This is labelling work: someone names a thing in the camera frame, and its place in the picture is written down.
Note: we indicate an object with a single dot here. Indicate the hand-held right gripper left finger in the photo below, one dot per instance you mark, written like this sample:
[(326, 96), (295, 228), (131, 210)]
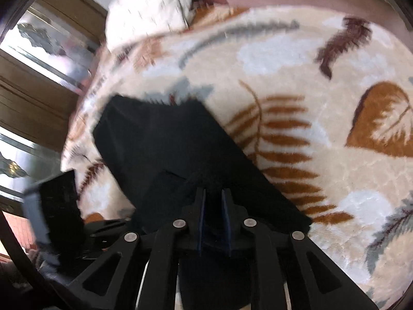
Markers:
[(201, 222)]

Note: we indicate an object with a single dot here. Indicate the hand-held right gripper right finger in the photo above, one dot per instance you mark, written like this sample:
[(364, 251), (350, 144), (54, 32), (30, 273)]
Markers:
[(226, 222)]

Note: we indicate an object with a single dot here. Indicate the pink bedsheet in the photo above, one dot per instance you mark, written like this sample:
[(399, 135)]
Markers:
[(306, 0)]

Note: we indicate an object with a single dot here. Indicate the cream leaf print blanket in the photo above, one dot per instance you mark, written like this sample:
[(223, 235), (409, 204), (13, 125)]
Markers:
[(290, 71)]

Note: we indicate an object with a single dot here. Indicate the white cloth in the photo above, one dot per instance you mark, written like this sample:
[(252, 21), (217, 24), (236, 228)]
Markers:
[(145, 9)]

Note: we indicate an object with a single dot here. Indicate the black pants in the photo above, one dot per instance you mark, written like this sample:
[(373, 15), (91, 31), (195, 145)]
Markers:
[(155, 142)]

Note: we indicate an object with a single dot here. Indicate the wooden glass door cabinet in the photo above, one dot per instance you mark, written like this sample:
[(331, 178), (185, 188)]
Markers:
[(38, 80)]

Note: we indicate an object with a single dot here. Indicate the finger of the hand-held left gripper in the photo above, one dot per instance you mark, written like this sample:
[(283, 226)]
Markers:
[(92, 254), (106, 227)]

